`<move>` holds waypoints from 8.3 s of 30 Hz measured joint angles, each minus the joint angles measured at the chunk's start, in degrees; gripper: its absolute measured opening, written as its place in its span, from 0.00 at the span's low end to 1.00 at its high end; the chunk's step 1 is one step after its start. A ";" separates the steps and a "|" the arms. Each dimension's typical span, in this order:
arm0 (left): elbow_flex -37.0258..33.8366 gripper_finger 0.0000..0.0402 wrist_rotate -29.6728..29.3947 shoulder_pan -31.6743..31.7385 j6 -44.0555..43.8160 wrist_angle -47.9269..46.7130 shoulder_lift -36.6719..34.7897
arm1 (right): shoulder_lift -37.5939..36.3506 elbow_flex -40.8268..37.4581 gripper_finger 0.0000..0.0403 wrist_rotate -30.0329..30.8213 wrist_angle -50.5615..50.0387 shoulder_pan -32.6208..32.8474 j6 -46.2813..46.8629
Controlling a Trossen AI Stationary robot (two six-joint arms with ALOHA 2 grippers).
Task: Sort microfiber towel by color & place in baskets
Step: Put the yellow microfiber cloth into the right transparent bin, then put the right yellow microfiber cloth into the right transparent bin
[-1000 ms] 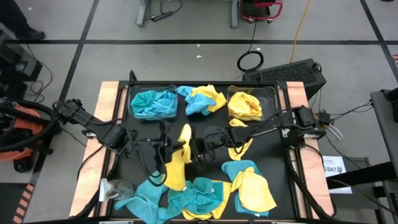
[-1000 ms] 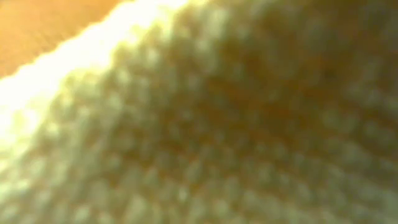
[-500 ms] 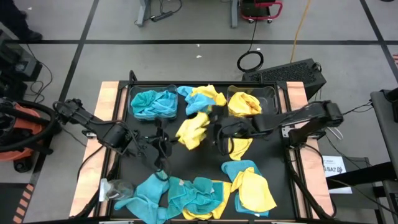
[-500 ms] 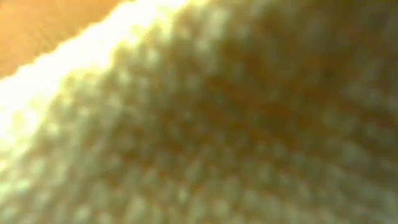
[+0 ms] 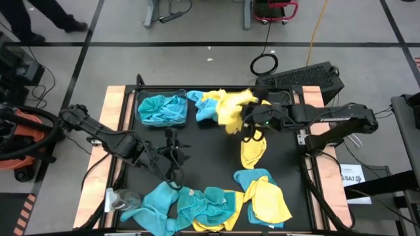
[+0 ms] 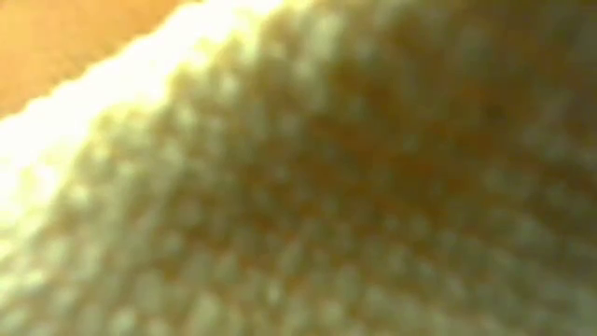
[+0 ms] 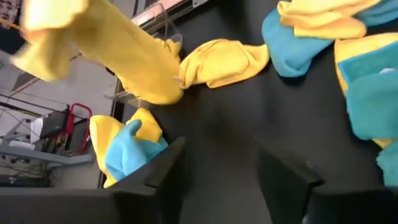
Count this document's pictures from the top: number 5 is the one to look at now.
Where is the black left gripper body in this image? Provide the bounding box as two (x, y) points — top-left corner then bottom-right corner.
(155, 143), (185, 175)

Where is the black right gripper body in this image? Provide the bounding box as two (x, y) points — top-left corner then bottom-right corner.
(248, 102), (292, 131)

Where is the blue microfiber towel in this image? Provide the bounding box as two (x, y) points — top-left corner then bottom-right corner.
(119, 181), (180, 236)
(157, 95), (188, 124)
(186, 90), (220, 123)
(232, 168), (285, 229)
(140, 113), (186, 127)

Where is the clear plastic basket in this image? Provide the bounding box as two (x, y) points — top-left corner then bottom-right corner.
(241, 88), (295, 128)
(134, 88), (189, 128)

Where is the wooden table side board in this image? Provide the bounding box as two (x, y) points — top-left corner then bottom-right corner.
(72, 85), (127, 229)
(301, 85), (354, 231)

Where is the grey desk leg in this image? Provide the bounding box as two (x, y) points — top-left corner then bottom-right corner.
(242, 0), (252, 31)
(142, 0), (161, 29)

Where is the white printed paper sheet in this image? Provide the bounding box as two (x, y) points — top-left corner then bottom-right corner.
(339, 163), (373, 205)

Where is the red and black cart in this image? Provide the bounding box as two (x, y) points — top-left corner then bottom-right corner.
(253, 0), (299, 26)

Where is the black power strip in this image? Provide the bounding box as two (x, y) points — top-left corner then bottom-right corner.
(157, 11), (183, 24)

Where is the black metal beam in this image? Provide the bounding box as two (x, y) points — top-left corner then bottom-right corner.
(344, 170), (420, 201)

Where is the grey side table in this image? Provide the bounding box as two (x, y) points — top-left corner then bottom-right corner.
(389, 93), (420, 204)

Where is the orange shop vacuum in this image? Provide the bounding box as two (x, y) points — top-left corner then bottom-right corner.
(0, 108), (45, 171)

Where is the black equipment case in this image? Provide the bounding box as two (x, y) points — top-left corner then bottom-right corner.
(0, 31), (45, 106)

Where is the person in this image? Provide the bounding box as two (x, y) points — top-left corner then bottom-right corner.
(0, 0), (89, 45)

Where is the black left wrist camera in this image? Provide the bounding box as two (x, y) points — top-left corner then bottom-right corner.
(165, 128), (179, 146)

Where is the black coiled cable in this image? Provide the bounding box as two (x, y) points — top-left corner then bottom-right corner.
(249, 12), (280, 77)

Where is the black cable conduit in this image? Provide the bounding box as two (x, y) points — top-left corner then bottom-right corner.
(303, 153), (354, 232)
(78, 153), (129, 230)

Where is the black aluminium table frame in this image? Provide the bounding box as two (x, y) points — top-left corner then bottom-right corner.
(98, 73), (329, 236)

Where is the yellow cable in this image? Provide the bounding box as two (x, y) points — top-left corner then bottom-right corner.
(305, 0), (329, 67)

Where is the black vacuum hose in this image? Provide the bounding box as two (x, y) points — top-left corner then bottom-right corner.
(0, 104), (66, 162)

